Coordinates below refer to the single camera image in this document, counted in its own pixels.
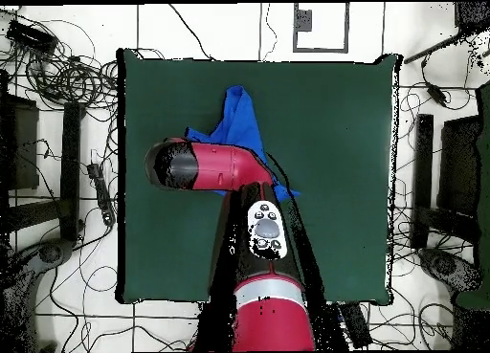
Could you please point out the black stand bar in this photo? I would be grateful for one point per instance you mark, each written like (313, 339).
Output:
(423, 169)
(70, 169)

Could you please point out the black power strip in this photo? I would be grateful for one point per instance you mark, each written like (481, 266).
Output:
(102, 196)

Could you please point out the grey stand foot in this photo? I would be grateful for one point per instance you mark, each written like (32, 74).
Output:
(444, 265)
(53, 251)

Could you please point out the dark green table cloth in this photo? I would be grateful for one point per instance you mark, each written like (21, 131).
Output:
(325, 138)
(484, 177)

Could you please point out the black rod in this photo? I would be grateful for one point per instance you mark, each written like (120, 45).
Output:
(432, 48)

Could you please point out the black rectangular device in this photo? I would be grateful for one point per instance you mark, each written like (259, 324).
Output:
(356, 326)

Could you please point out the blue laundry item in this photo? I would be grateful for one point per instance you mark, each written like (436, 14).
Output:
(239, 119)

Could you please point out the black power brick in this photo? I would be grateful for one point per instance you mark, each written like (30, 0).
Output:
(30, 37)

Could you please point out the grey floor frame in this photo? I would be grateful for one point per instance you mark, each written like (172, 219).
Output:
(295, 27)

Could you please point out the black box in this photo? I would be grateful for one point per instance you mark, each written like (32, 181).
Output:
(459, 165)
(23, 146)

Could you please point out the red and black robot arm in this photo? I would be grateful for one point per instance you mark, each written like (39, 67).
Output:
(229, 165)

